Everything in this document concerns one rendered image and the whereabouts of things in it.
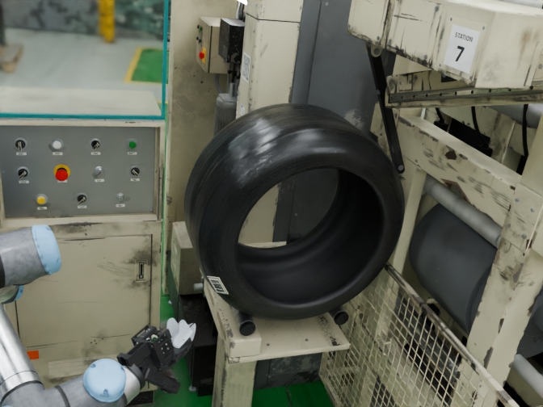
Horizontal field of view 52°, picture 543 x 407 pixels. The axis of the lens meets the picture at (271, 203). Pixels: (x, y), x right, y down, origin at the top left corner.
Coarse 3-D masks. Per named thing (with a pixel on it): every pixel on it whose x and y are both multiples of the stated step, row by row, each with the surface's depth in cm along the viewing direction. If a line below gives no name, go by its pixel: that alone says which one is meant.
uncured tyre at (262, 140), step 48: (240, 144) 134; (288, 144) 129; (336, 144) 132; (192, 192) 143; (240, 192) 129; (336, 192) 173; (384, 192) 141; (192, 240) 142; (336, 240) 175; (384, 240) 147; (240, 288) 140; (288, 288) 168; (336, 288) 153
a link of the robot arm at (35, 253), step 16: (0, 240) 118; (16, 240) 120; (32, 240) 121; (48, 240) 123; (0, 256) 116; (16, 256) 118; (32, 256) 120; (48, 256) 123; (0, 272) 116; (16, 272) 119; (32, 272) 121; (48, 272) 125; (0, 288) 140; (16, 288) 154
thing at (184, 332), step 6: (180, 324) 127; (186, 324) 128; (180, 330) 127; (186, 330) 128; (192, 330) 130; (180, 336) 127; (186, 336) 128; (192, 336) 129; (174, 342) 125; (180, 342) 127
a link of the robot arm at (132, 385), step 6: (126, 372) 114; (132, 372) 115; (132, 378) 114; (126, 384) 113; (132, 384) 113; (138, 384) 115; (126, 390) 112; (132, 390) 113; (138, 390) 115; (126, 396) 112; (132, 396) 114
